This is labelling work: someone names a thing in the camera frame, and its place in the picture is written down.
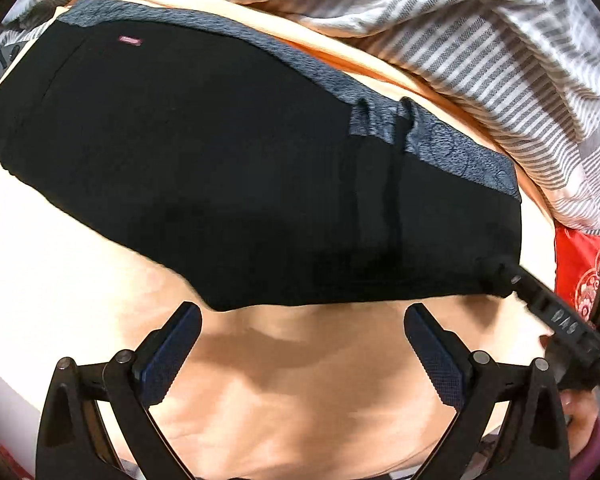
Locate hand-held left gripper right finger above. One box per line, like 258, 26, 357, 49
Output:
403, 304, 573, 480

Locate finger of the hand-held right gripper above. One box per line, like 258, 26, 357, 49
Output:
480, 255, 598, 343

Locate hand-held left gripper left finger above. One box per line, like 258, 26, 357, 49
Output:
35, 301, 203, 480

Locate black pants with floral stripes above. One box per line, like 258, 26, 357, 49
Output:
0, 0, 527, 313

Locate person's right hand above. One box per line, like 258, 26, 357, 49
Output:
561, 387, 600, 442

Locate red embroidered cushion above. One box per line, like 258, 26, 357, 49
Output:
552, 222, 600, 322

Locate orange blanket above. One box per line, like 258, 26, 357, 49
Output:
0, 0, 561, 480

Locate grey striped duvet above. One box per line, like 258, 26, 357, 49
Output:
0, 0, 600, 235

